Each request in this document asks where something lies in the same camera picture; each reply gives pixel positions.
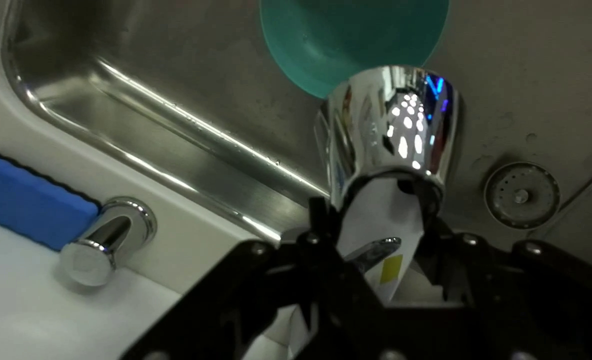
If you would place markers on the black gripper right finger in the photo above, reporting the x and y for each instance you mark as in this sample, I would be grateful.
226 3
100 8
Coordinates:
528 301

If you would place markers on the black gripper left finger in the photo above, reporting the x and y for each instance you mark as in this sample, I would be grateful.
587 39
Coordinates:
268 301

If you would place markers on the shiny metal cup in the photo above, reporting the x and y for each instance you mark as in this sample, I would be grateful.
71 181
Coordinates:
389 127

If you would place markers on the round metal sink stopper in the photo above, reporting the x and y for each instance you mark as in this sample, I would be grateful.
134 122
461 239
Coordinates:
520 195

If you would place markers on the stainless steel sink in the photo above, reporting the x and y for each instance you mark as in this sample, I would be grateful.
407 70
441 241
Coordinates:
177 86

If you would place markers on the chrome counter knob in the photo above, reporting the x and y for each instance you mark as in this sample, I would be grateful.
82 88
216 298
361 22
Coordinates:
99 242

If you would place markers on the blue sponge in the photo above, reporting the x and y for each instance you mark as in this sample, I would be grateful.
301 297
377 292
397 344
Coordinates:
28 200

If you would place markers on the teal bowl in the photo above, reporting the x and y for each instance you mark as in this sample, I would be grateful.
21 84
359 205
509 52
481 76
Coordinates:
348 41

